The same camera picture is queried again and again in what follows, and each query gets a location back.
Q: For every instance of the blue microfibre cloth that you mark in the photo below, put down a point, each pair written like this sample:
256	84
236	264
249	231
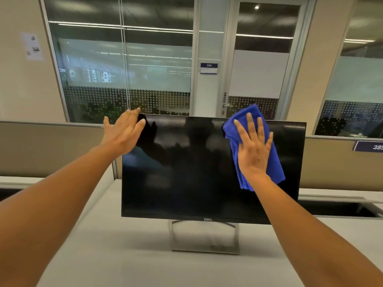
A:
250	113

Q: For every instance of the person's left little finger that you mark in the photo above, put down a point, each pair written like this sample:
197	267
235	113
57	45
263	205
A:
107	124

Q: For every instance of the person's left thumb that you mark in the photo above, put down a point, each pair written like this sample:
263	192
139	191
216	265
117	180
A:
140	127

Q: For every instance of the frosted glass partition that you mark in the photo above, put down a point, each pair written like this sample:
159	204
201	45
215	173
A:
119	62

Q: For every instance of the frosted glass window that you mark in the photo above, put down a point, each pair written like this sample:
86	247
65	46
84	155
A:
356	86

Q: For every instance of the white paper notice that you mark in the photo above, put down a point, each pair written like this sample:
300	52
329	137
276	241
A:
32	47

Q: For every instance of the person's right little finger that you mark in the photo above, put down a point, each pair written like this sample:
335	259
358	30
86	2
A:
270	141

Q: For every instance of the person's left hand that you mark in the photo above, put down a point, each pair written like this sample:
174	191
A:
119	137

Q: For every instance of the person's right middle finger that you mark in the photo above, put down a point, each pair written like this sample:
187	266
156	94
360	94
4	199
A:
250	126

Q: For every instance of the person's right hand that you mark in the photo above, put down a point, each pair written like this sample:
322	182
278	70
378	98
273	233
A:
253	155

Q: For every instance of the black computer monitor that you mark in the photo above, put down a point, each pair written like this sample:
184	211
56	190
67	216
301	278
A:
191	170

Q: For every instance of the person's left forearm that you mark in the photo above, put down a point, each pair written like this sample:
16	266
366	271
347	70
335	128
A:
48	212

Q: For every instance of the person's right forearm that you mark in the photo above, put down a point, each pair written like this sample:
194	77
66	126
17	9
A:
308	236

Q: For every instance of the blue and white door sign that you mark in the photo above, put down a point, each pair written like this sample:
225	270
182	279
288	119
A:
208	69

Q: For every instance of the beige desk divider panel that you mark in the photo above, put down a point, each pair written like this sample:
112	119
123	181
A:
51	149
332	167

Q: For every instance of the glass door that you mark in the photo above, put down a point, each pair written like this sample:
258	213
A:
260	62

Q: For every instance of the green plant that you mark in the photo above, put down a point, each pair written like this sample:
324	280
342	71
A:
101	112

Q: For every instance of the dark blue number plate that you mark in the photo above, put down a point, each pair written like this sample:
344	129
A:
369	146

